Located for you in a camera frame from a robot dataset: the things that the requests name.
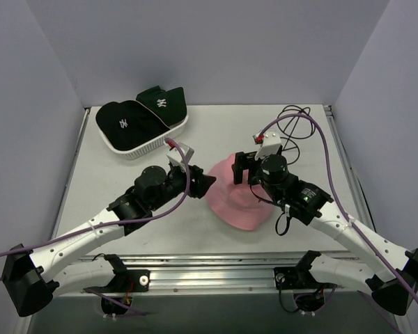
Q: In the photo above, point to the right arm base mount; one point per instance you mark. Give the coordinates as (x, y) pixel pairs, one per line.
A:
(299, 282)

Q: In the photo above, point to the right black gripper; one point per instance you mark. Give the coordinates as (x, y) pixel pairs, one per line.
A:
(246, 165)

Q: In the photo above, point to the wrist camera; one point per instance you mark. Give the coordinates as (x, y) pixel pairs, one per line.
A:
(179, 154)
(269, 143)

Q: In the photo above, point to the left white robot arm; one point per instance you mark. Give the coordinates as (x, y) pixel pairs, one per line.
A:
(34, 276)

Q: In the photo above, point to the beige bucket hat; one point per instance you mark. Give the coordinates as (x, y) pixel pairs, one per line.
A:
(154, 114)

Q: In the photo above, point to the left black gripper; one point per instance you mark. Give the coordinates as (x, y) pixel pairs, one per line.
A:
(195, 179)

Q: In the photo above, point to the aluminium front rail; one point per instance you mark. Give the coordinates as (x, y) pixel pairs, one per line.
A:
(209, 274)

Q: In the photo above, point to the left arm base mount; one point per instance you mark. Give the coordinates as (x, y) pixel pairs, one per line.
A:
(116, 296)

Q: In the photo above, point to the dark green baseball cap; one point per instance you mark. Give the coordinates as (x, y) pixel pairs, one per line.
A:
(168, 105)

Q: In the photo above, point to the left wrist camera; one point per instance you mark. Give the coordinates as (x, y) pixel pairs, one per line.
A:
(179, 154)

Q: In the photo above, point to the white perforated plastic basket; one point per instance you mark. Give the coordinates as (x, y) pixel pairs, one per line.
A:
(148, 146)

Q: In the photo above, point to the black baseball cap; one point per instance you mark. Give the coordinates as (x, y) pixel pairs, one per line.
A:
(127, 124)

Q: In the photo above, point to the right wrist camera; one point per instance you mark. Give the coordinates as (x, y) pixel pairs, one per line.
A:
(269, 143)

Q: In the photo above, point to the black wire hat stand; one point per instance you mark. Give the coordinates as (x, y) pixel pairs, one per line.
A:
(288, 135)

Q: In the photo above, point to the pink bucket hat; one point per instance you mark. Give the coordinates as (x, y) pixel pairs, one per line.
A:
(238, 205)

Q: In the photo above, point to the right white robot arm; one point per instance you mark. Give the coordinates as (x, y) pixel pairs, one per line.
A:
(388, 273)

